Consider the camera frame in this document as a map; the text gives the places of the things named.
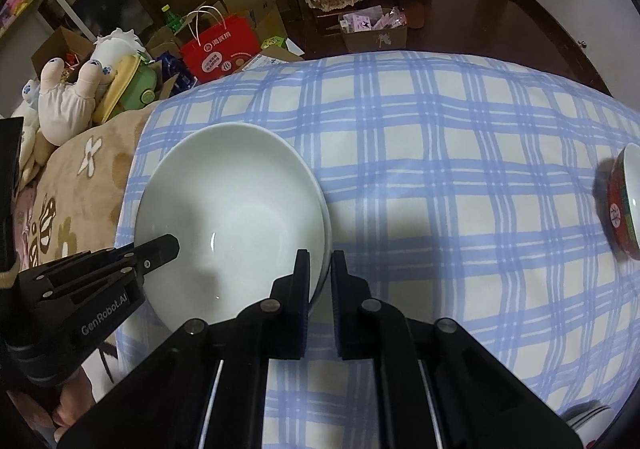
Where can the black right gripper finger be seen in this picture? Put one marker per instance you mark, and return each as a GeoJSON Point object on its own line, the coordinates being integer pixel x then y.
{"type": "Point", "coordinates": [205, 386]}
{"type": "Point", "coordinates": [150, 255]}
{"type": "Point", "coordinates": [435, 385]}

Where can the plain white bowl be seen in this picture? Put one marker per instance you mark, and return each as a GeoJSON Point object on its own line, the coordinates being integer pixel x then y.
{"type": "Point", "coordinates": [306, 205]}
{"type": "Point", "coordinates": [220, 192]}

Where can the person's left hand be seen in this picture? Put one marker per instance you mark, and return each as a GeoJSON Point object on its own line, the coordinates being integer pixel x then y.
{"type": "Point", "coordinates": [76, 399]}

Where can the green yellow plush toy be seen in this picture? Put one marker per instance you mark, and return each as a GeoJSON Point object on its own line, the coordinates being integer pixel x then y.
{"type": "Point", "coordinates": [133, 87]}

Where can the white plush toy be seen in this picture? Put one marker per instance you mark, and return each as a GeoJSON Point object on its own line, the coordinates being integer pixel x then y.
{"type": "Point", "coordinates": [63, 101]}

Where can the blue white checkered cloth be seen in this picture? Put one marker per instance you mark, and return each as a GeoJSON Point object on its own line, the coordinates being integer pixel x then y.
{"type": "Point", "coordinates": [460, 187]}

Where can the red paper shopping bag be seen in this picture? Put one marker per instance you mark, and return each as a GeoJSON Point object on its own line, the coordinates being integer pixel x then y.
{"type": "Point", "coordinates": [219, 44]}

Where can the red bowl white inside right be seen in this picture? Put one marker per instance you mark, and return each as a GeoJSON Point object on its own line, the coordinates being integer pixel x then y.
{"type": "Point", "coordinates": [623, 200]}

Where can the cardboard box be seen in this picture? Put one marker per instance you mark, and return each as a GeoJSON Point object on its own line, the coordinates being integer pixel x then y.
{"type": "Point", "coordinates": [263, 16]}

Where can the small box with pink packets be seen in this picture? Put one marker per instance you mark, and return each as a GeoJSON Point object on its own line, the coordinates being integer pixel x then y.
{"type": "Point", "coordinates": [374, 29]}

